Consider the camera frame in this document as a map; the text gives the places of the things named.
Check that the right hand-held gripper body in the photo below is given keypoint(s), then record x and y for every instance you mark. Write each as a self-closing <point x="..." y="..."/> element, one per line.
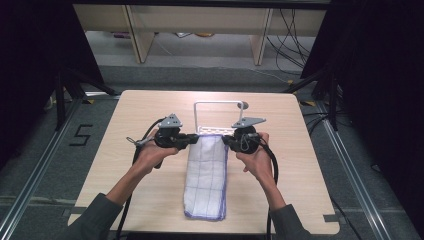
<point x="245" y="140"/>

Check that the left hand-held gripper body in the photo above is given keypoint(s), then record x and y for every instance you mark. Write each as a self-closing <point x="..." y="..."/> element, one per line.
<point x="168" y="136"/>

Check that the white cloth with purple lines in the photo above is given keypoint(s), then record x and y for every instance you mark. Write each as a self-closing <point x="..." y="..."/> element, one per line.
<point x="206" y="180"/>

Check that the person's left hand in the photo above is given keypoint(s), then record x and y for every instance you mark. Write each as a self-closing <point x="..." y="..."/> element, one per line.
<point x="150" y="156"/>

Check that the person's right hand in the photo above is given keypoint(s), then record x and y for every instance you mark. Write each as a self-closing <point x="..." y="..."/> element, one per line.
<point x="261" y="163"/>

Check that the grey round table grommet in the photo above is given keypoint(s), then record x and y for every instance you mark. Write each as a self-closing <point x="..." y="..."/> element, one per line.
<point x="243" y="105"/>

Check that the black metal stand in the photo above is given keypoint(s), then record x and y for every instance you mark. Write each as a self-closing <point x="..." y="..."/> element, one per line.
<point x="333" y="100"/>
<point x="60" y="100"/>

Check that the orange object under desk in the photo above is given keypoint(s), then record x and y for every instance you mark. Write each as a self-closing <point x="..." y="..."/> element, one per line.
<point x="204" y="34"/>

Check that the beige wooden desk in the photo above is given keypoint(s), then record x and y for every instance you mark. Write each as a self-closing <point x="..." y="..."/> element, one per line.
<point x="200" y="18"/>

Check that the black curtain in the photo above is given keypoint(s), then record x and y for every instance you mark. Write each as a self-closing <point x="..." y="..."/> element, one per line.
<point x="33" y="66"/>
<point x="383" y="83"/>

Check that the aluminium floor rail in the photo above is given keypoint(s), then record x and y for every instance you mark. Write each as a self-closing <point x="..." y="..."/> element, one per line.
<point x="36" y="173"/>
<point x="353" y="180"/>

